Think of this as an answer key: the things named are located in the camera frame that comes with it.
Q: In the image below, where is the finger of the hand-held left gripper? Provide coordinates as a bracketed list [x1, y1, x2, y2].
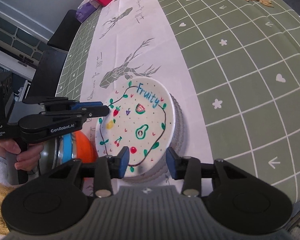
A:
[40, 104, 111, 125]
[22, 97, 104, 112]

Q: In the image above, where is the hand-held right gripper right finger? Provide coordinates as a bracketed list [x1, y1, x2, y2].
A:
[165, 147, 250, 197]

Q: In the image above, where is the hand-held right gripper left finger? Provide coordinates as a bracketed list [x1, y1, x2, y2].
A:
[49, 146, 130, 198]

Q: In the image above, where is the small clear glass plate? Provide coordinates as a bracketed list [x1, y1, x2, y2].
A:
[130, 95, 182, 180]

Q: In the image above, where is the small green ceramic bowl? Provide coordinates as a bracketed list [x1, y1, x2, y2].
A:
[39, 135, 57, 175]

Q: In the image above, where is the blue steel bowl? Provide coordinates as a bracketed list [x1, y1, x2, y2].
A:
[54, 132, 75, 170]

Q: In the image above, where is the orange steel bowl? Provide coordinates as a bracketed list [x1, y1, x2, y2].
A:
[74, 131, 97, 180]

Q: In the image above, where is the white fruit-painted plate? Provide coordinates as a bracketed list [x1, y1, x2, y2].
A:
[95, 78, 177, 180]

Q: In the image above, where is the person's left hand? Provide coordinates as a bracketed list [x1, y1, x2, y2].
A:
[0, 140, 44, 172]

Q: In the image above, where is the black chair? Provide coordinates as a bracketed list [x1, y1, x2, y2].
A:
[47, 9, 82, 53]
[22, 49, 69, 103]

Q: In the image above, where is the yellow fuzzy cloth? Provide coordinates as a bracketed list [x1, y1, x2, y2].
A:
[0, 175, 23, 233]

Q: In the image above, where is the purple tissue pack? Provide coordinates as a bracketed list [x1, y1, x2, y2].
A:
[76, 0, 99, 22]

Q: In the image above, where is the glass-paned door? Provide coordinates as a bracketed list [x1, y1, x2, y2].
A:
[0, 4, 55, 80]

